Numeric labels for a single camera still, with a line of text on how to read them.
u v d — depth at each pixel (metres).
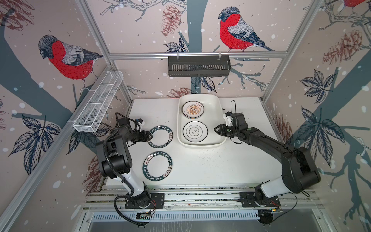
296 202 0.68
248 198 0.73
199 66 1.04
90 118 0.71
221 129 0.79
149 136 0.90
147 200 0.69
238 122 0.70
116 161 0.49
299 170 0.44
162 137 0.97
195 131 1.01
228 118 0.82
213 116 1.08
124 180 0.52
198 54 0.95
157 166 0.84
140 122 0.89
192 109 1.11
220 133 0.78
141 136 0.84
